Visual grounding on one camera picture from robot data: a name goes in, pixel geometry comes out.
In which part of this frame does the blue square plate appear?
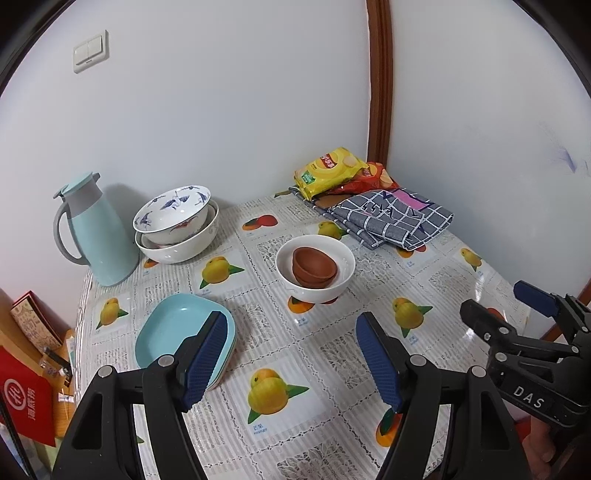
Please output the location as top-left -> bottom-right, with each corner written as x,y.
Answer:
135,293 -> 236,368

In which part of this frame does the small brown clay bowl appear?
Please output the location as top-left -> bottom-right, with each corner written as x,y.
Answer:
293,247 -> 338,277

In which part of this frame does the pink square plate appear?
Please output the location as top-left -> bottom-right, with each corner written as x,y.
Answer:
206,358 -> 230,391

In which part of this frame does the green square plate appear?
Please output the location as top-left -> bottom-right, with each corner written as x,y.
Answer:
206,334 -> 236,391

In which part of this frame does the person's right hand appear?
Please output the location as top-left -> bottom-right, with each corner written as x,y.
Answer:
522,417 -> 573,480

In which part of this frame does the wooden side table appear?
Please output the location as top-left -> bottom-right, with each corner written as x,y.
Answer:
53,329 -> 76,439

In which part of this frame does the small black bottle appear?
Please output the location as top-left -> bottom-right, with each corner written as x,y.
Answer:
44,347 -> 72,384

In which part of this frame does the red paper bag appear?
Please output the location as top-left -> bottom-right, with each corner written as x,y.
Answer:
0,347 -> 55,447

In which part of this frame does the patterned gift box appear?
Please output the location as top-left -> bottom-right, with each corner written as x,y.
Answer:
10,291 -> 62,354

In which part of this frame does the grey checked cloth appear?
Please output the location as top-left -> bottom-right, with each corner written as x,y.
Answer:
304,188 -> 454,251

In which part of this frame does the fruit print lace tablecloth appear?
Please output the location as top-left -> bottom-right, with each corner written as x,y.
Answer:
75,195 -> 529,479

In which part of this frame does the red snack bag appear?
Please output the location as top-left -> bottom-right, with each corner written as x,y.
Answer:
327,162 -> 400,195

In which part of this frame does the light blue thermos jug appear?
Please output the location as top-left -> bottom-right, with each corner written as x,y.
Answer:
53,172 -> 139,287

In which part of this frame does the large white ceramic bowl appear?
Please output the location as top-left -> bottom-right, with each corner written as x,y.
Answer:
134,200 -> 219,264

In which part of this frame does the yellow chips bag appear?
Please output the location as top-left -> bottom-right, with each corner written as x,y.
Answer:
294,147 -> 368,200

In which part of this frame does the blue crane pattern bowl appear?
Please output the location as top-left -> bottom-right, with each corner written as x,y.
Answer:
132,185 -> 211,245

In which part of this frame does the brown wooden door frame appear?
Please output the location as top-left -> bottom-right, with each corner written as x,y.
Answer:
366,0 -> 394,166

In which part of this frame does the white wall light switch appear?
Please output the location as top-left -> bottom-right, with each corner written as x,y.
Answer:
72,30 -> 109,74

